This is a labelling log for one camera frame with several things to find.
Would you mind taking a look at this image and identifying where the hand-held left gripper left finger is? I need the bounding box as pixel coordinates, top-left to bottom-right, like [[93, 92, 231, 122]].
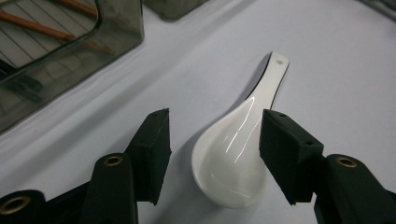
[[124, 107, 173, 206]]

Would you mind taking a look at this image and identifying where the white table mat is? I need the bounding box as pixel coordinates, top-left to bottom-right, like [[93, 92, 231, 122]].
[[0, 0, 396, 224]]

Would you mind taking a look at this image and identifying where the white ceramic spoon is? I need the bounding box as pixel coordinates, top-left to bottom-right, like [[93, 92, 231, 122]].
[[191, 51, 290, 209]]

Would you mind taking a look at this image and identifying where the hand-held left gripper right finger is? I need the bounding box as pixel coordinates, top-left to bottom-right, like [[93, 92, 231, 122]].
[[259, 108, 325, 206]]

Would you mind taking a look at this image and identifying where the grey translucent plastic bin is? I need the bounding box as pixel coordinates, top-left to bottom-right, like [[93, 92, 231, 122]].
[[0, 0, 145, 134]]

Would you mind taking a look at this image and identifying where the red-brown chopstick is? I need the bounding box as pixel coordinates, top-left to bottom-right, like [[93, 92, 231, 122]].
[[0, 8, 115, 55], [50, 0, 99, 18]]

